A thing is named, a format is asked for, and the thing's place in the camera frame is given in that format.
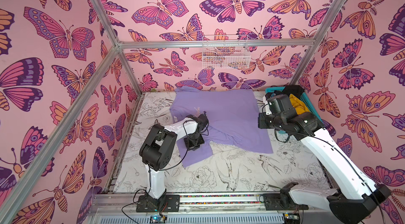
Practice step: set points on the teal plastic laundry basket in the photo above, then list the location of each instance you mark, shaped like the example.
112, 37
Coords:
277, 90

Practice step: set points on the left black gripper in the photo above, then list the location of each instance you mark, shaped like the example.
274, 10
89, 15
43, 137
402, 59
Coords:
191, 147

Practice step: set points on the mustard yellow t-shirt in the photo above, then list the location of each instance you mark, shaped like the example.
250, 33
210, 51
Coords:
299, 105

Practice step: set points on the lavender purple t-shirt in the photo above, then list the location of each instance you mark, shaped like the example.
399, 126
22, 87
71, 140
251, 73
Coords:
233, 120

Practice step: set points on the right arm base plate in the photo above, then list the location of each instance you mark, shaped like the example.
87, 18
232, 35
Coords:
280, 202

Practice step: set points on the black t-shirt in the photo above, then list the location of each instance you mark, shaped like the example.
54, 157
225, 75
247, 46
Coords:
295, 90

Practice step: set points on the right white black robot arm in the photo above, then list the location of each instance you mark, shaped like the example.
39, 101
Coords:
356, 197

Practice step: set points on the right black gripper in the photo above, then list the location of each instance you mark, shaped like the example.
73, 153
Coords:
263, 121

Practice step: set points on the white wire wall basket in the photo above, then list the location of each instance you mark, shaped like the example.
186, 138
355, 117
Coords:
225, 54

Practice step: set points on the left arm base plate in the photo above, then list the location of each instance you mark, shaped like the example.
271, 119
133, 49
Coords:
166, 203

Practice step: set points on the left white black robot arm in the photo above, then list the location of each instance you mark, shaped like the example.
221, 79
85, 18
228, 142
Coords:
157, 150

